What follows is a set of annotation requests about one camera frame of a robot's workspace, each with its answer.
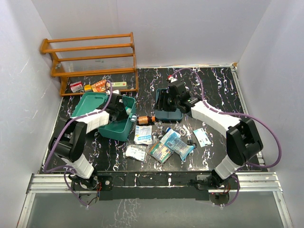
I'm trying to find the green blue bandage packet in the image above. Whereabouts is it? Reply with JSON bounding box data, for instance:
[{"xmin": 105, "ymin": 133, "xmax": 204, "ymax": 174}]
[{"xmin": 145, "ymin": 140, "xmax": 173, "ymax": 164}]

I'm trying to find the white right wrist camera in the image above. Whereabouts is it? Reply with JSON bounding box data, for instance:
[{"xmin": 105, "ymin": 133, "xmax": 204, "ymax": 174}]
[{"xmin": 167, "ymin": 75, "xmax": 178, "ymax": 83}]

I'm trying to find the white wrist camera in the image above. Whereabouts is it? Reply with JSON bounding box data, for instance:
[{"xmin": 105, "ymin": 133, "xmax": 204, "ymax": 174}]
[
  {"xmin": 106, "ymin": 90, "xmax": 121, "ymax": 95},
  {"xmin": 167, "ymin": 75, "xmax": 178, "ymax": 83}
]

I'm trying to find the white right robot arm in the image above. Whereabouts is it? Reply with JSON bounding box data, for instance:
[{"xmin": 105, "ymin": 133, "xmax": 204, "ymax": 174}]
[{"xmin": 155, "ymin": 81, "xmax": 264, "ymax": 189}]

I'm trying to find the dark blue divided tray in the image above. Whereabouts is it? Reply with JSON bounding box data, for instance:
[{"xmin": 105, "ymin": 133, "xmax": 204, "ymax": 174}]
[{"xmin": 154, "ymin": 88, "xmax": 183, "ymax": 121}]

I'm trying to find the yellow grey small box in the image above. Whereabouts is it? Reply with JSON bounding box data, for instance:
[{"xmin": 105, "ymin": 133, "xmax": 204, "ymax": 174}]
[{"xmin": 84, "ymin": 85, "xmax": 92, "ymax": 92}]

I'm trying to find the red white medicine box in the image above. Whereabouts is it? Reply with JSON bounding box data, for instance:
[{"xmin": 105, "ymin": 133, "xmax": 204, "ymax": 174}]
[{"xmin": 70, "ymin": 81, "xmax": 83, "ymax": 93}]

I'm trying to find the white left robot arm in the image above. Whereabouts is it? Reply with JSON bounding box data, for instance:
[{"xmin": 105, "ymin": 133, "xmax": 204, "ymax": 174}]
[{"xmin": 48, "ymin": 93, "xmax": 132, "ymax": 190}]

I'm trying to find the cream medicine box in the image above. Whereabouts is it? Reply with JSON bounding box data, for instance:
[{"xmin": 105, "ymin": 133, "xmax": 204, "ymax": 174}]
[{"xmin": 112, "ymin": 82, "xmax": 128, "ymax": 90}]

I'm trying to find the orange spiral notebook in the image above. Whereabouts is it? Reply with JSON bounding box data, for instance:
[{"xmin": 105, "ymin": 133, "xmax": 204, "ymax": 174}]
[{"xmin": 91, "ymin": 80, "xmax": 107, "ymax": 93}]

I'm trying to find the blue white card packet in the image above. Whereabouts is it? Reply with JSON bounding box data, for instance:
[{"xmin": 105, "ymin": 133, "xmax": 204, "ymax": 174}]
[{"xmin": 193, "ymin": 128, "xmax": 211, "ymax": 147}]

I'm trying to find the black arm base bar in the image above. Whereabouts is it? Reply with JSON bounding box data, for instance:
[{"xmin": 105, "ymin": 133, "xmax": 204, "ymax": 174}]
[{"xmin": 71, "ymin": 170, "xmax": 240, "ymax": 202}]

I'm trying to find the white bottle green label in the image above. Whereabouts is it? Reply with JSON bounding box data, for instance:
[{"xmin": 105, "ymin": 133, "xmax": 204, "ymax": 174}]
[{"xmin": 125, "ymin": 107, "xmax": 132, "ymax": 115}]

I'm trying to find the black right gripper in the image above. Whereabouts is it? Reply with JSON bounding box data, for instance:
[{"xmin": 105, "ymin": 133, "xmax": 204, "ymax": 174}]
[{"xmin": 154, "ymin": 90, "xmax": 180, "ymax": 112}]

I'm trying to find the white gauze packet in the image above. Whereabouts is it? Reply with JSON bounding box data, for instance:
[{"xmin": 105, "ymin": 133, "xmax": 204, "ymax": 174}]
[{"xmin": 124, "ymin": 144, "xmax": 147, "ymax": 162}]

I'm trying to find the teal medicine kit box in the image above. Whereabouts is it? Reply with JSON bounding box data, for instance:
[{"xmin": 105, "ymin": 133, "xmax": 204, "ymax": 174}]
[{"xmin": 71, "ymin": 92, "xmax": 136, "ymax": 142}]

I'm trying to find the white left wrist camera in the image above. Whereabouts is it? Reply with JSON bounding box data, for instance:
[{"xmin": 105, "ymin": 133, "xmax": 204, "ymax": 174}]
[{"xmin": 106, "ymin": 90, "xmax": 121, "ymax": 95}]

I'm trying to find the brown glass medicine bottle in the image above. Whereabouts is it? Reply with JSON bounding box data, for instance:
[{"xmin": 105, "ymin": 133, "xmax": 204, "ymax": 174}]
[{"xmin": 137, "ymin": 115, "xmax": 156, "ymax": 125}]

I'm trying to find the white blue sachet pack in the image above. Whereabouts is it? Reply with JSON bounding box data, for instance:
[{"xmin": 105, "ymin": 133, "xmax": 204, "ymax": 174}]
[{"xmin": 134, "ymin": 125, "xmax": 152, "ymax": 145}]

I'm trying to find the wooden shelf rack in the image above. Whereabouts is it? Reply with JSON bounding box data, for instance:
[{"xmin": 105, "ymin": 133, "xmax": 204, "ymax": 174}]
[{"xmin": 39, "ymin": 32, "xmax": 139, "ymax": 96}]

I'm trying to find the light blue ice pack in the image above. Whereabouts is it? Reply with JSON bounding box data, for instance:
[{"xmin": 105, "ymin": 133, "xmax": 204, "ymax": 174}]
[{"xmin": 160, "ymin": 129, "xmax": 194, "ymax": 161}]

